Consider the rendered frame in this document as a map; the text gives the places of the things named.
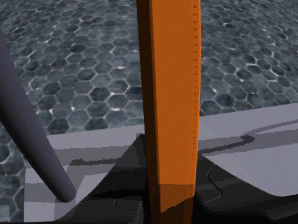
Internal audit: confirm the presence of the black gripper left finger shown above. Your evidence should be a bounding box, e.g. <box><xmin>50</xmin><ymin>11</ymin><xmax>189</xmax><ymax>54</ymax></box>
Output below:
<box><xmin>0</xmin><ymin>133</ymin><xmax>152</xmax><ymax>224</ymax></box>

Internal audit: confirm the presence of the orange handle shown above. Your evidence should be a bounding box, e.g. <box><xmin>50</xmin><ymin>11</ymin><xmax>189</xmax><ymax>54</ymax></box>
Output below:
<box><xmin>136</xmin><ymin>0</ymin><xmax>201</xmax><ymax>224</ymax></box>

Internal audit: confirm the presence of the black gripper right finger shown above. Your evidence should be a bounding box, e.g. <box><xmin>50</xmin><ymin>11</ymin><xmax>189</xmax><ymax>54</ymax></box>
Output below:
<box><xmin>192</xmin><ymin>152</ymin><xmax>298</xmax><ymax>224</ymax></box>

